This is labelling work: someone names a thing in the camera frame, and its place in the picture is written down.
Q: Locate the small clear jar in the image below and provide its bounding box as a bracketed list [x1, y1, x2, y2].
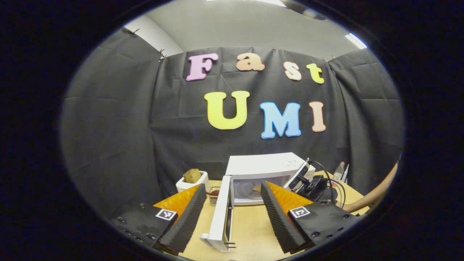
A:
[207, 186, 221, 206]

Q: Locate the clear plastic water bottle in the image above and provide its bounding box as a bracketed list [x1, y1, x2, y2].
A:
[333, 161, 345, 182]

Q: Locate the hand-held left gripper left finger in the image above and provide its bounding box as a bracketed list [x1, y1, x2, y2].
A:
[109, 184, 207, 253]

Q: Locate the white toaster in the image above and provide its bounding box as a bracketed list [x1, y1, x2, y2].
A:
[176, 170, 210, 193]

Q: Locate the long ceiling light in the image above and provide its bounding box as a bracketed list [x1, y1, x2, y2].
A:
[207, 0, 287, 7]

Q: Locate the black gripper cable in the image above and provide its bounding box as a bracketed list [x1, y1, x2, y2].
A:
[308, 159, 347, 209]

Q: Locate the white microwave oven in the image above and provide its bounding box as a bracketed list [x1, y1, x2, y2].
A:
[199, 152, 316, 252]

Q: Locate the small ceiling light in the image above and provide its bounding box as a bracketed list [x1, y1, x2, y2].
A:
[345, 33, 367, 49]

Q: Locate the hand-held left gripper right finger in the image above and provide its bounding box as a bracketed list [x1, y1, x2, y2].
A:
[260, 181, 363, 254]

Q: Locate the brown bread slice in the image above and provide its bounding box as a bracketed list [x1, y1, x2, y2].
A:
[182, 169, 202, 183]

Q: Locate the black backdrop cloth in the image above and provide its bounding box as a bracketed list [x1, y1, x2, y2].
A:
[60, 27, 405, 221]

